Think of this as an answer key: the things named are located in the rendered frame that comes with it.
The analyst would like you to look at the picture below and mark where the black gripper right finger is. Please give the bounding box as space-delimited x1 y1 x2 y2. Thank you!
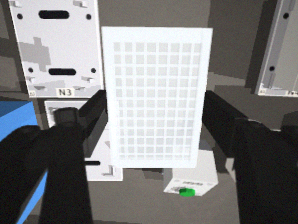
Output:
202 90 298 224

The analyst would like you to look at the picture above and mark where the blue bin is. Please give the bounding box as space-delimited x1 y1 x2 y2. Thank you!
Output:
0 101 47 224

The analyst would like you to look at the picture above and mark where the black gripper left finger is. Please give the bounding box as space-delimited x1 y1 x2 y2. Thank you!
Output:
0 89 108 224

